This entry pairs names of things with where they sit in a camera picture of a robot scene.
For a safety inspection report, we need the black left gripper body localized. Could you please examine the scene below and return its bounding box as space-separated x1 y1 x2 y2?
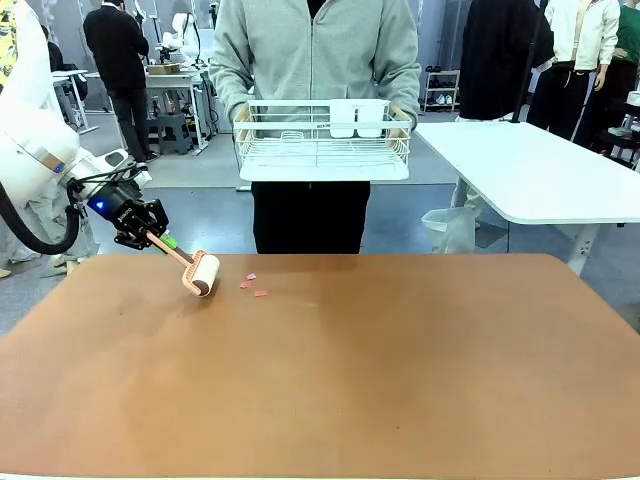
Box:
87 183 152 234

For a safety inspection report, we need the pink lint roller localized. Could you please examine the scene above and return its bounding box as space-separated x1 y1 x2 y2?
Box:
144 229 222 299

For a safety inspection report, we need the white plastic drain tray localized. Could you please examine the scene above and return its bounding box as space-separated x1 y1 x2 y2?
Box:
238 160 412 183

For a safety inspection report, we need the white wire dish rack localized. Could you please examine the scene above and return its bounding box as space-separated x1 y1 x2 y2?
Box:
232 99 414 172

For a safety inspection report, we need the white plastic cutlery holder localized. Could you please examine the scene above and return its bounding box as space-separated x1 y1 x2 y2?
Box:
328 98 392 140

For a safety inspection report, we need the person's right forearm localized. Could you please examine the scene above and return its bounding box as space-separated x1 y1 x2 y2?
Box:
209 62 257 122

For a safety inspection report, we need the person's left forearm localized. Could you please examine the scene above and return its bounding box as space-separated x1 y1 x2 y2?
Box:
371 62 422 122

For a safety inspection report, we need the person's right hand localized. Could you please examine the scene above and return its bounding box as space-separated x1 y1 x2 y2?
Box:
233 103 252 144

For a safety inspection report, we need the person's left hand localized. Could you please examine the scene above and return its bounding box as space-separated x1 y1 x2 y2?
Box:
386 102 414 147

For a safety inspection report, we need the grey step stool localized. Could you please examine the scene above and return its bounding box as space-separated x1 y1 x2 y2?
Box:
153 113 195 157

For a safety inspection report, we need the white background desk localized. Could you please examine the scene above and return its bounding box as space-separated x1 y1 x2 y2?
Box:
143 68 213 151

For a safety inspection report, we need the small white desk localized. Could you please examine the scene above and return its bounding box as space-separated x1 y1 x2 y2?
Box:
51 68 100 137

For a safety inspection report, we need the person in black clothes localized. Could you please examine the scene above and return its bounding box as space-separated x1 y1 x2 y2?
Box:
81 0 152 164

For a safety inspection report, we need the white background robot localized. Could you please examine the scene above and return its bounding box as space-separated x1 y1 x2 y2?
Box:
160 11 203 70

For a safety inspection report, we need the person in grey hoodie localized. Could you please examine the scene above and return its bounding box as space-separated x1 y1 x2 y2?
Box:
209 0 422 255

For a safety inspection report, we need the clear plastic bag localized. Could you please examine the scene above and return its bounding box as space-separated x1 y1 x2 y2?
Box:
420 205 480 256

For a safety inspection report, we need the white shoe rack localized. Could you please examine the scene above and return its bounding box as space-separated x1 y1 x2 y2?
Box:
422 69 462 114

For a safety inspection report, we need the black hanging coat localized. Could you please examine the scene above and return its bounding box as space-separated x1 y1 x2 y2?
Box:
458 0 557 122

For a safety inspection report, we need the white side table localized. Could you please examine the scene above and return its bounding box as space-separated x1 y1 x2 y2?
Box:
414 120 640 277

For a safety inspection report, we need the black pole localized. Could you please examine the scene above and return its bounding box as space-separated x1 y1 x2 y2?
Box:
508 0 550 125

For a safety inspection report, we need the person in white jacket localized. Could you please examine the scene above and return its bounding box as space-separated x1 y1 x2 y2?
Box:
526 0 622 143

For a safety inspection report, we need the black shelf unit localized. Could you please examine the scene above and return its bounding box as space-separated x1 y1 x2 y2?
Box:
598 89 640 172

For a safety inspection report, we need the person in green top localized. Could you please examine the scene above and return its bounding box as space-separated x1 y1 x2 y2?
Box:
593 0 640 151

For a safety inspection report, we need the black corrugated cable hose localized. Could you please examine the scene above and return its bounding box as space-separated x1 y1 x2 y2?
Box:
0 177 85 257

